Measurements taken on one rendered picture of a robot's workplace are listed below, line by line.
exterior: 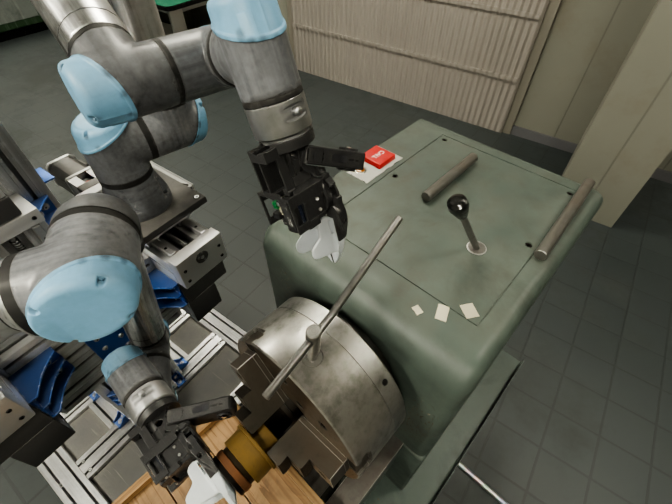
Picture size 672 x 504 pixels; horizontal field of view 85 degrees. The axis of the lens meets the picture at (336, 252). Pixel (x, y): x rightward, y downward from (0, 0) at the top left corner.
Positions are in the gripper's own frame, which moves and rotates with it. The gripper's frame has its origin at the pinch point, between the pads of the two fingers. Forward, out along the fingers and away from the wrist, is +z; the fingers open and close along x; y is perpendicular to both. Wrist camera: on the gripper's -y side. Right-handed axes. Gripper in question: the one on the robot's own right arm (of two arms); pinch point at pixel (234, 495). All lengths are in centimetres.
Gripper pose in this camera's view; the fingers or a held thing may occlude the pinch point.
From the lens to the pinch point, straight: 70.3
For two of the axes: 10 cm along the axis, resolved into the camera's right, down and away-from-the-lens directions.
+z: 7.2, 5.1, -4.7
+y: -7.0, 5.4, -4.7
